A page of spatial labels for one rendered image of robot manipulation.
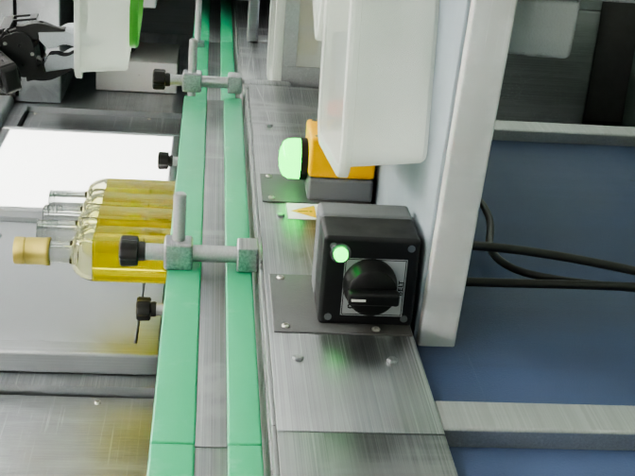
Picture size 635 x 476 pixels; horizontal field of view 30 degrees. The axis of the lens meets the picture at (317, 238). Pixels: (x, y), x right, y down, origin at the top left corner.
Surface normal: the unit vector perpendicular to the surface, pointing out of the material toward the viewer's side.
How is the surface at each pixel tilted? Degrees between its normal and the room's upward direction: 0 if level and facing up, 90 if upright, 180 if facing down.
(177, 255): 90
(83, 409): 90
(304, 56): 90
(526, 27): 90
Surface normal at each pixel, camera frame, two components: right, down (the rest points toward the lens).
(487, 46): 0.07, 0.54
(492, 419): 0.07, -0.92
